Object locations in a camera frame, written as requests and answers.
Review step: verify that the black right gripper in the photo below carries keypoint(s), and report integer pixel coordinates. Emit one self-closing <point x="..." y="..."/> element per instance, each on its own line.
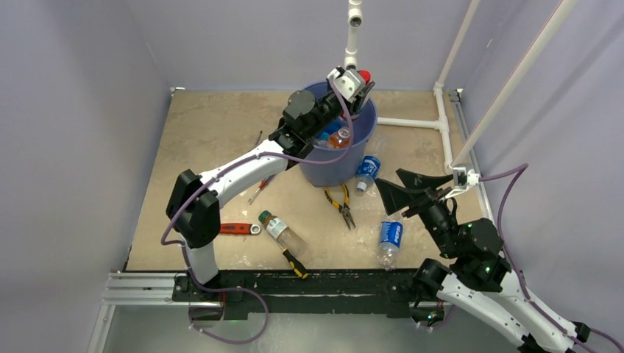
<point x="421" y="195"/>

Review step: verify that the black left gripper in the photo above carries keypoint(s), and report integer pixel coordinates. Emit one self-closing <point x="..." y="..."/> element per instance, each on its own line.
<point x="351" y="107"/>

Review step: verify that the orange tea bottle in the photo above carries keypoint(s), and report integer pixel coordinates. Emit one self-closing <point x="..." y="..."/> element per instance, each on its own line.
<point x="339" y="139"/>

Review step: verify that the small clear bottle blue cap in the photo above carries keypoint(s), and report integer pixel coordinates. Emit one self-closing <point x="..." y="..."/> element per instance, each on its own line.
<point x="391" y="235"/>

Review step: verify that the Starbucks bottle green cap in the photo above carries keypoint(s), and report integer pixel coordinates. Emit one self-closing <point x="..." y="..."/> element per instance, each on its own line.
<point x="282" y="233"/>

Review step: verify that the crushed blue label bottle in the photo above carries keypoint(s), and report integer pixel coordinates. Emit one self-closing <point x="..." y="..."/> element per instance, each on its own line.
<point x="322" y="138"/>

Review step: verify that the red label bottle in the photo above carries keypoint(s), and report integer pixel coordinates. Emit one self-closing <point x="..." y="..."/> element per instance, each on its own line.
<point x="366" y="76"/>

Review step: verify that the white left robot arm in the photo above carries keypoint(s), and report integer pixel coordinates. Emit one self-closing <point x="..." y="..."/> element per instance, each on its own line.
<point x="196" y="199"/>

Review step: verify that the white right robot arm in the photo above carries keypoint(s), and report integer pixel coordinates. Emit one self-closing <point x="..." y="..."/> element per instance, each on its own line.
<point x="481" y="279"/>

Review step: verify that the clear bottle white cap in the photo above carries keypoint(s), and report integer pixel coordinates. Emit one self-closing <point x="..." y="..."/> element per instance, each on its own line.
<point x="370" y="165"/>

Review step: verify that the black yellow screwdriver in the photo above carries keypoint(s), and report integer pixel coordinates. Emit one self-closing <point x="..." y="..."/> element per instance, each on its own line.
<point x="297" y="267"/>
<point x="258" y="140"/>

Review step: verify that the blue red screwdriver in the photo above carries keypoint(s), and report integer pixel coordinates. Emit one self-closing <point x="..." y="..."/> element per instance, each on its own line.
<point x="261" y="187"/>

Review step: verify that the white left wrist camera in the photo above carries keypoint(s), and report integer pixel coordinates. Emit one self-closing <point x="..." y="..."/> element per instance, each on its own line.
<point x="348" y="82"/>

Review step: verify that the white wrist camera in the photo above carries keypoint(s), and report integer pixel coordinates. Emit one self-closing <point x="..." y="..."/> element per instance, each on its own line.
<point x="348" y="82"/>
<point x="465" y="177"/>

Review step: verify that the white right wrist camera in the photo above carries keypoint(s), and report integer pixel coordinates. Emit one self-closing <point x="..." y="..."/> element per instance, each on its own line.
<point x="465" y="177"/>

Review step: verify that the yellow handled pliers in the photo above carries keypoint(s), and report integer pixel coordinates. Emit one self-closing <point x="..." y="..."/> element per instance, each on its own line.
<point x="342" y="207"/>

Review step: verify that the overhead white camera mount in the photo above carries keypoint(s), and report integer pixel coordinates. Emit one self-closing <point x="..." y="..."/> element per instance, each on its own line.
<point x="354" y="21"/>

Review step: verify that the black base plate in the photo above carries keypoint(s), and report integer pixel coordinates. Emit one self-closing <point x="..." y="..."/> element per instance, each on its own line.
<point x="345" y="291"/>

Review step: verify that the red handled adjustable wrench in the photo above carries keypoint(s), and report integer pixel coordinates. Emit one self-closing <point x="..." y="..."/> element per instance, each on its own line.
<point x="240" y="229"/>

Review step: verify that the aluminium frame rail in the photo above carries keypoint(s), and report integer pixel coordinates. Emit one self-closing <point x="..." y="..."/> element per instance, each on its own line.
<point x="138" y="313"/>

